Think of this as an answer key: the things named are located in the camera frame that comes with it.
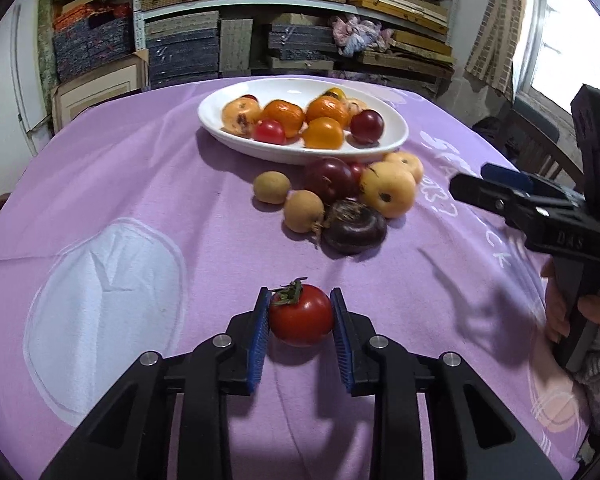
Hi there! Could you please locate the small red cherry tomato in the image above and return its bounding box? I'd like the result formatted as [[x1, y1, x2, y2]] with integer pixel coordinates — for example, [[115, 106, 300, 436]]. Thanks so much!
[[252, 119, 287, 146]]

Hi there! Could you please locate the beige framed picture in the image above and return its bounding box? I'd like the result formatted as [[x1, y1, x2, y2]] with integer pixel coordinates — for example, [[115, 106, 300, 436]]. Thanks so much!
[[50, 50, 151, 131]]

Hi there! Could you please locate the green marbled board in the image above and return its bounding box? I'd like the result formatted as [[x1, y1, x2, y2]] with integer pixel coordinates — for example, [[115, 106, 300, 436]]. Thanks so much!
[[36, 0, 59, 102]]

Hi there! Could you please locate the dark purple water chestnut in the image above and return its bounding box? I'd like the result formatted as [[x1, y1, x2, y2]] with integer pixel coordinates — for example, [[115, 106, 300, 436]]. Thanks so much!
[[311, 198, 388, 256]]

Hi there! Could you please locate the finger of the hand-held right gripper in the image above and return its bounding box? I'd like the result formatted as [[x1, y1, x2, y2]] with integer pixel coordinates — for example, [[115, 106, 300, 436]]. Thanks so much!
[[449, 172, 531, 225], [481, 162, 537, 192]]

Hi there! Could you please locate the large dark red fruit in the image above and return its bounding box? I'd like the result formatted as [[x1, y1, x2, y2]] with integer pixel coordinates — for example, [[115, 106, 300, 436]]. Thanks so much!
[[303, 157, 358, 204]]

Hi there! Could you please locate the white door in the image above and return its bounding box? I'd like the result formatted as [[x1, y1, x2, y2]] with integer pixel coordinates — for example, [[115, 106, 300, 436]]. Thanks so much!
[[9, 4, 56, 158]]

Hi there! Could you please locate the white oval plate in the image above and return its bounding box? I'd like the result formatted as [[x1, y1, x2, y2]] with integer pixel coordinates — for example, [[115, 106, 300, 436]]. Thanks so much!
[[198, 77, 410, 165]]

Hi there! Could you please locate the orange tangerine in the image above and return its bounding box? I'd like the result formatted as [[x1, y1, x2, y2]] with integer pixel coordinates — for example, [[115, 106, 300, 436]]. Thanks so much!
[[305, 95, 352, 123], [261, 99, 306, 138]]

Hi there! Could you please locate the pile of blue floral boxes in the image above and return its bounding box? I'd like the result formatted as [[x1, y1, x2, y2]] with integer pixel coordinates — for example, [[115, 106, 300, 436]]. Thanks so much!
[[52, 2, 137, 83]]

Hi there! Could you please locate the dark cloth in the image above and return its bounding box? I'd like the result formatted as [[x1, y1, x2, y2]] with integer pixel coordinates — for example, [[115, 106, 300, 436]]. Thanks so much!
[[472, 116, 517, 152]]

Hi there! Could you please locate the purple printed tablecloth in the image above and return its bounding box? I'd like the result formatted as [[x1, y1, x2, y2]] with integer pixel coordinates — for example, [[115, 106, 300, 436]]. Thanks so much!
[[0, 75, 600, 480]]

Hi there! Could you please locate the dark wooden chair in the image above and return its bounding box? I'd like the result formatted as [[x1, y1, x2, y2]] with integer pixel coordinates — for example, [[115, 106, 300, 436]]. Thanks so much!
[[510, 109, 587, 192]]

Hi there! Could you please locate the dark red plum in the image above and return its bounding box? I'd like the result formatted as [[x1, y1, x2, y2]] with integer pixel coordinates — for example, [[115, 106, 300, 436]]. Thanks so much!
[[349, 109, 385, 144]]

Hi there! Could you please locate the spotted yellow loquat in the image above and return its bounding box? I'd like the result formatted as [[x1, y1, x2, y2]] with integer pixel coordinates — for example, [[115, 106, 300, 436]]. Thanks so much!
[[221, 97, 262, 136]]

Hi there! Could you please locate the brown longan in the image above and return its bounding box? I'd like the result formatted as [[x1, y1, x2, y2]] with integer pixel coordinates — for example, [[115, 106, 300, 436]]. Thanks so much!
[[253, 171, 291, 205], [283, 190, 326, 234]]

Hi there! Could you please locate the pink crumpled cloth bundle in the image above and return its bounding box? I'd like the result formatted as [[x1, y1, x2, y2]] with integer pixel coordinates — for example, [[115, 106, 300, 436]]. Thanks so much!
[[329, 15, 396, 58]]

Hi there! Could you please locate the red tomato with green stem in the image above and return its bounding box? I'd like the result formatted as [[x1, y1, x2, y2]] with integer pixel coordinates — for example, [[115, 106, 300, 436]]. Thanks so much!
[[268, 277, 335, 348]]

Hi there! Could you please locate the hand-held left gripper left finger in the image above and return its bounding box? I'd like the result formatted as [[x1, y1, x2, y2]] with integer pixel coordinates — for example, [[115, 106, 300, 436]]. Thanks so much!
[[40, 287, 272, 480]]

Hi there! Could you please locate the checked curtain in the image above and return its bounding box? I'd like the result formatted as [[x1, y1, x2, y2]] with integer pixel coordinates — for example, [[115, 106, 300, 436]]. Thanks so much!
[[465, 0, 542, 100]]

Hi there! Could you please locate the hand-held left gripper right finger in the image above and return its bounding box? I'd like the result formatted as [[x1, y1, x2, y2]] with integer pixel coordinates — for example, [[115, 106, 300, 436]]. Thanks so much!
[[330, 287, 563, 480]]

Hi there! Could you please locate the person's right hand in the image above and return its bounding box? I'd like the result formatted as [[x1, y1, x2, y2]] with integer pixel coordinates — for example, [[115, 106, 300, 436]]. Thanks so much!
[[541, 259, 600, 346]]

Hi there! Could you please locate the bright window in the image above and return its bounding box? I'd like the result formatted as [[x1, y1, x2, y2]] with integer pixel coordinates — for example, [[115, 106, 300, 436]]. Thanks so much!
[[515, 0, 600, 117]]

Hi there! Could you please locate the white metal shelf rack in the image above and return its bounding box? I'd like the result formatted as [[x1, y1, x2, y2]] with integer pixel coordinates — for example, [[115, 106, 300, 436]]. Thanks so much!
[[132, 0, 458, 92]]

